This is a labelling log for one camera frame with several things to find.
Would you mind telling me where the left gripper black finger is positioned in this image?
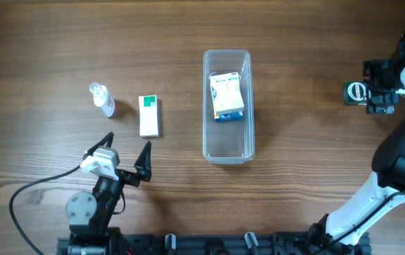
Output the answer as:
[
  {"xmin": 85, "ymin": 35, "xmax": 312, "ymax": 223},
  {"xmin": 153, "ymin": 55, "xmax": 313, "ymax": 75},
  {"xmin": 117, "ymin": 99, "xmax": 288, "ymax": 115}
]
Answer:
[
  {"xmin": 134, "ymin": 141, "xmax": 152, "ymax": 182},
  {"xmin": 83, "ymin": 132, "xmax": 114, "ymax": 159}
]

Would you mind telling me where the dark green round-label box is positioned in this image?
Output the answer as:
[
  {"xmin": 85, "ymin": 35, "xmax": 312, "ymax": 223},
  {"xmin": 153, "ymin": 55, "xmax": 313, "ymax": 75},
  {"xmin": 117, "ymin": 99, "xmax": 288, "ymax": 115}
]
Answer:
[{"xmin": 343, "ymin": 81, "xmax": 367, "ymax": 106}]

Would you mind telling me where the white spray bottle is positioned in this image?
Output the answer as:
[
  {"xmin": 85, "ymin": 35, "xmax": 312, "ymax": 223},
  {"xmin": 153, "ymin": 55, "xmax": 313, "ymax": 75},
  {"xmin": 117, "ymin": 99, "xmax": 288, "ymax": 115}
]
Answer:
[{"xmin": 89, "ymin": 82, "xmax": 115, "ymax": 118}]

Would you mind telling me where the white green medicine box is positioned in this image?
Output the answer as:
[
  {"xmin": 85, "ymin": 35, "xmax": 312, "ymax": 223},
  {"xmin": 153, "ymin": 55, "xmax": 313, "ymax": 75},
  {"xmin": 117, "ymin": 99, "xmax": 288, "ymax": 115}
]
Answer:
[{"xmin": 139, "ymin": 95, "xmax": 159, "ymax": 137}]

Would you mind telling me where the blue VapoDrops box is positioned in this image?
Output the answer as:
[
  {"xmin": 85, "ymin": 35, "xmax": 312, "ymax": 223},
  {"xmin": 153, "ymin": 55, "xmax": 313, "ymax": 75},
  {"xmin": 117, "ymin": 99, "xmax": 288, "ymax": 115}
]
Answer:
[{"xmin": 214, "ymin": 111, "xmax": 243, "ymax": 122}]

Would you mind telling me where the white blue medicine box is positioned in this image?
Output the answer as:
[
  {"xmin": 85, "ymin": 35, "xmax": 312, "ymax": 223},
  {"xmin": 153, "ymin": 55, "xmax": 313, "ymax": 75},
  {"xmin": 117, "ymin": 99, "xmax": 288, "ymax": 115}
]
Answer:
[{"xmin": 210, "ymin": 72, "xmax": 244, "ymax": 118}]

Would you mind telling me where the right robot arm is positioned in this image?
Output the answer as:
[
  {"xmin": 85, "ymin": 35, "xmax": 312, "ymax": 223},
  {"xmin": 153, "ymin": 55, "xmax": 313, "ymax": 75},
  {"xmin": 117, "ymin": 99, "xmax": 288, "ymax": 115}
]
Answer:
[{"xmin": 304, "ymin": 31, "xmax": 405, "ymax": 254}]

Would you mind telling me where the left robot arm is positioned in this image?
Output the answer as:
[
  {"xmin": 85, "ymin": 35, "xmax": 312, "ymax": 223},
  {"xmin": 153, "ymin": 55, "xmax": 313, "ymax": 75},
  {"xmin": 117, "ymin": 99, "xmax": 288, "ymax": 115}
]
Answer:
[{"xmin": 66, "ymin": 132, "xmax": 152, "ymax": 254}]

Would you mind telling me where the clear plastic container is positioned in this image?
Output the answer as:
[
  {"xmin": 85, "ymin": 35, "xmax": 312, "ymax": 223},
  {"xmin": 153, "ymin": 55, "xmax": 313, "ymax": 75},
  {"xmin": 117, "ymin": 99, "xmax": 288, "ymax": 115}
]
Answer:
[{"xmin": 202, "ymin": 50, "xmax": 255, "ymax": 164}]

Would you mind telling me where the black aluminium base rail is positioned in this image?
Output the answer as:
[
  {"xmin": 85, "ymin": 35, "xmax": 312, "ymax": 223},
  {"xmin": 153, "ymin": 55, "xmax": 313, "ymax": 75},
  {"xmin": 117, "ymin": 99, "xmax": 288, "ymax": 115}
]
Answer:
[{"xmin": 56, "ymin": 232, "xmax": 372, "ymax": 255}]

